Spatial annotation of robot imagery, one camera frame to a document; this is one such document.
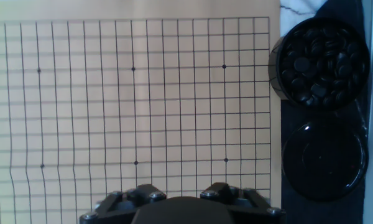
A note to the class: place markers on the black marble cloth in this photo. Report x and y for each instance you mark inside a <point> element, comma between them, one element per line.
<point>298,214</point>

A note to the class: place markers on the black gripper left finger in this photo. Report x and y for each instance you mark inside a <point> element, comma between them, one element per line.
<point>118,202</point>

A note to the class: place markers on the black round bowl lid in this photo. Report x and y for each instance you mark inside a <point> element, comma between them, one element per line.
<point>324,161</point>

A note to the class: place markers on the black round stone bowl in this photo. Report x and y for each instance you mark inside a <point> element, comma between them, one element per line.
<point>275,76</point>

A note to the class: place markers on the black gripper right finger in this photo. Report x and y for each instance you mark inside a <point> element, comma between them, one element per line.
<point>245,202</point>

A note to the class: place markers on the tan go board mat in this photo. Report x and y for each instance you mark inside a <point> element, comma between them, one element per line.
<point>143,109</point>

